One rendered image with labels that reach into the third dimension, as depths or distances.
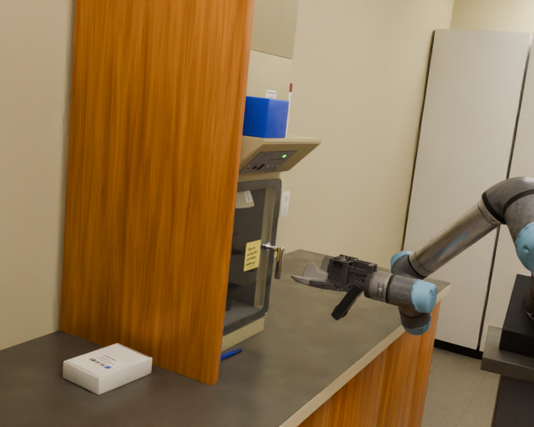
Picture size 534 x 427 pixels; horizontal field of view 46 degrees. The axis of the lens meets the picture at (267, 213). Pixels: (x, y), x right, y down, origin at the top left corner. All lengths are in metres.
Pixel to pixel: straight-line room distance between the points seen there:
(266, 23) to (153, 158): 0.44
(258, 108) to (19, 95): 0.56
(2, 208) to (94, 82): 0.37
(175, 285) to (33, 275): 0.40
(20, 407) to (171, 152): 0.62
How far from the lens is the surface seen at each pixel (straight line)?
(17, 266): 1.68
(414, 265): 1.70
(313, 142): 1.66
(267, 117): 1.44
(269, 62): 1.64
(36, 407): 1.41
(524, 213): 1.47
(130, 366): 1.49
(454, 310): 4.60
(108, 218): 1.60
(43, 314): 1.78
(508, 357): 1.99
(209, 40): 1.41
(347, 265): 1.61
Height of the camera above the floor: 1.59
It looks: 10 degrees down
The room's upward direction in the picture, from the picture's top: 6 degrees clockwise
